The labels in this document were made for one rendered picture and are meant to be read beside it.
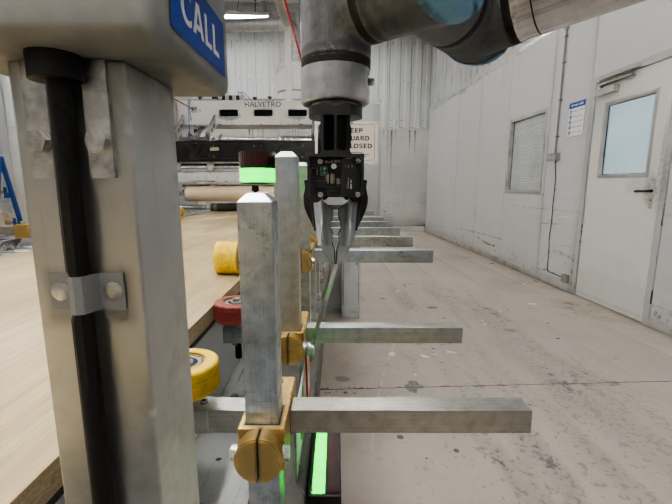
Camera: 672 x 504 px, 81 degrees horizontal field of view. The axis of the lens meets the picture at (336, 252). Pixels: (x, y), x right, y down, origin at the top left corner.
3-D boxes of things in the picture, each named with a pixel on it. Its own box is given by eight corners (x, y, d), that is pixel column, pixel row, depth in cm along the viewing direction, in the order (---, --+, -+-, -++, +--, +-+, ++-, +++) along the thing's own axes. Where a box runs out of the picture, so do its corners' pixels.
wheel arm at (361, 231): (398, 235, 147) (398, 225, 146) (400, 236, 143) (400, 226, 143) (265, 235, 147) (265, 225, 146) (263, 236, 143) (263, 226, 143)
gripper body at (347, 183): (304, 201, 49) (303, 100, 47) (309, 199, 57) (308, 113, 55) (366, 201, 49) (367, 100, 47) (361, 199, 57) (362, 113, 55)
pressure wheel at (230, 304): (264, 348, 77) (262, 292, 75) (255, 367, 69) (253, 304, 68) (223, 348, 77) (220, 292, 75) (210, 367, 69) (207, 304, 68)
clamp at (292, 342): (309, 335, 78) (308, 310, 77) (303, 366, 65) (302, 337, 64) (280, 335, 78) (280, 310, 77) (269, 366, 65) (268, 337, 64)
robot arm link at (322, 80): (303, 80, 56) (371, 80, 56) (303, 116, 56) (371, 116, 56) (297, 60, 47) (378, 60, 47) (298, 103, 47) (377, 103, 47)
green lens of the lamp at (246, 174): (279, 182, 67) (279, 169, 67) (274, 182, 61) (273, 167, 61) (244, 182, 67) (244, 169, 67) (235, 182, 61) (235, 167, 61)
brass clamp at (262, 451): (300, 410, 53) (299, 375, 53) (288, 485, 40) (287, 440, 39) (255, 410, 53) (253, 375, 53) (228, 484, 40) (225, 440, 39)
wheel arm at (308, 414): (518, 423, 50) (520, 392, 49) (531, 441, 47) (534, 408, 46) (178, 423, 50) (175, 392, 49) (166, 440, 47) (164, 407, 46)
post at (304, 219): (311, 359, 98) (309, 162, 90) (310, 366, 94) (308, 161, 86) (297, 359, 98) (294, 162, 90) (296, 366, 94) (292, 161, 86)
